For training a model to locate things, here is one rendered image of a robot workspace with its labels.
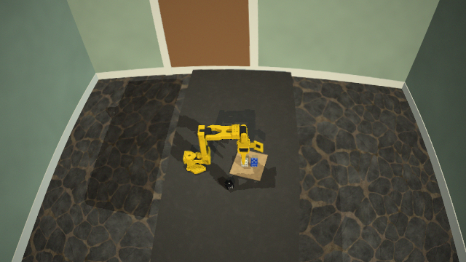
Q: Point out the black die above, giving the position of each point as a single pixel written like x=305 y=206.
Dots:
x=229 y=184

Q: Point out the blue die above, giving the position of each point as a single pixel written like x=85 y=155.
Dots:
x=253 y=162

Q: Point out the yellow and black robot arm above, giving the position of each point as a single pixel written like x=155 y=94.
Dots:
x=204 y=133

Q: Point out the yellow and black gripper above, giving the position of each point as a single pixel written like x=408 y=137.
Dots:
x=242 y=148

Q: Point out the tan square mat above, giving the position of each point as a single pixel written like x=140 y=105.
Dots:
x=254 y=173

